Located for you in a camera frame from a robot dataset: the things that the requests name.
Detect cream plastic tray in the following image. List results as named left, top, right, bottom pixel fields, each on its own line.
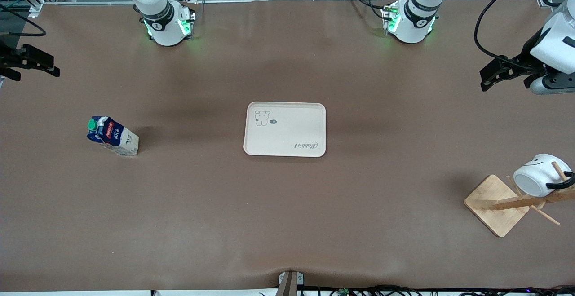
left=243, top=102, right=327, bottom=158

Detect white cup black handle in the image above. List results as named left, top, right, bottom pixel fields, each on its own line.
left=513, top=154, right=575, bottom=198

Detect blue white milk carton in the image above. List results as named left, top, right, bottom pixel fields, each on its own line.
left=87, top=116, right=140, bottom=155

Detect metal table edge clamp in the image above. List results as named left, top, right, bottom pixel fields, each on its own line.
left=278, top=270, right=305, bottom=296

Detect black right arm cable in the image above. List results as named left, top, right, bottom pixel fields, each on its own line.
left=0, top=8, right=47, bottom=37

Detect wooden cup rack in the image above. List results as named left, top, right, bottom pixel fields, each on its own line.
left=464, top=162, right=575, bottom=238

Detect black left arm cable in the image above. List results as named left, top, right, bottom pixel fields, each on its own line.
left=475, top=0, right=547, bottom=63

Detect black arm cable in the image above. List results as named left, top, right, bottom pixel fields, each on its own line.
left=475, top=0, right=547, bottom=63
left=0, top=8, right=47, bottom=37

